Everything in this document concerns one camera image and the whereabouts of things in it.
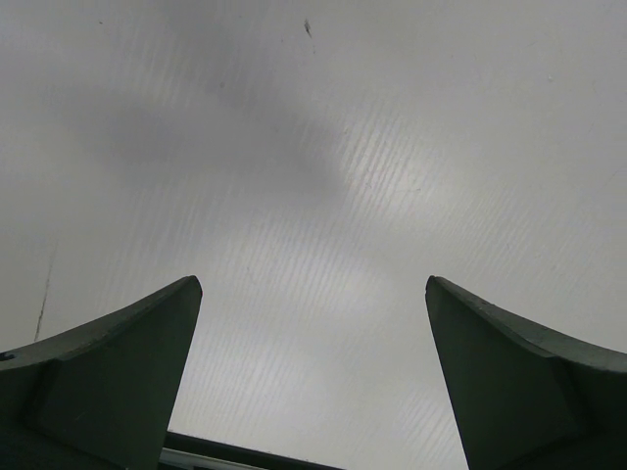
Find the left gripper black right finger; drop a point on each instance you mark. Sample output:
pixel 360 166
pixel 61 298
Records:
pixel 525 396

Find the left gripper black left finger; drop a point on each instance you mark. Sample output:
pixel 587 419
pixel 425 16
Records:
pixel 99 396

